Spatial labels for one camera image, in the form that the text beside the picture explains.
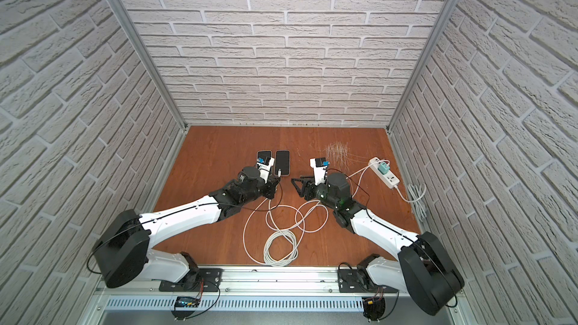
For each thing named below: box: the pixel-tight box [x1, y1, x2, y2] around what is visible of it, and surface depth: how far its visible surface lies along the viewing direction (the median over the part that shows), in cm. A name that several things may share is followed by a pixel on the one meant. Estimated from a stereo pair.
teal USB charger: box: [377, 162, 391, 175], surface depth 98 cm
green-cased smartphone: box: [256, 149, 273, 163], surface depth 109 cm
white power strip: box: [368, 156, 400, 190], surface depth 99 cm
